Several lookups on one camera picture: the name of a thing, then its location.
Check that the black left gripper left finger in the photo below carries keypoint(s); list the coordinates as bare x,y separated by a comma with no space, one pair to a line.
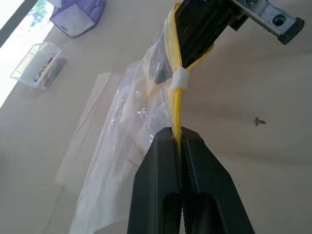
156,170

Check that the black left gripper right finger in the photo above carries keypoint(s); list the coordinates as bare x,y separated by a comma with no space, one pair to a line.
209,175

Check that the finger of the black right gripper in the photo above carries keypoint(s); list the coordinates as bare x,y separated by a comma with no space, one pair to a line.
214,22
189,22

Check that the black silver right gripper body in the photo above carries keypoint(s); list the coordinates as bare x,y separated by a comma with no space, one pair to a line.
270,17

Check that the clear plastic bag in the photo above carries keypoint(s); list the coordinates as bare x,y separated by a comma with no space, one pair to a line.
114,151

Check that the small grey debris piece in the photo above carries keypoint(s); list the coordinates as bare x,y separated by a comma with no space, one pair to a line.
259,121

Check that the clear flat plastic sheet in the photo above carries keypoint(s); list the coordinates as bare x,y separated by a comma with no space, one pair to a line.
83,131

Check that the pink yellow small packet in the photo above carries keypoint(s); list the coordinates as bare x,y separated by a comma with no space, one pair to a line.
57,70

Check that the clear plastic box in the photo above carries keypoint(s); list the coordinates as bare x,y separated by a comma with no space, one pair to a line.
36,65

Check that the black window frame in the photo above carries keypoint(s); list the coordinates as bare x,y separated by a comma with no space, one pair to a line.
14,23

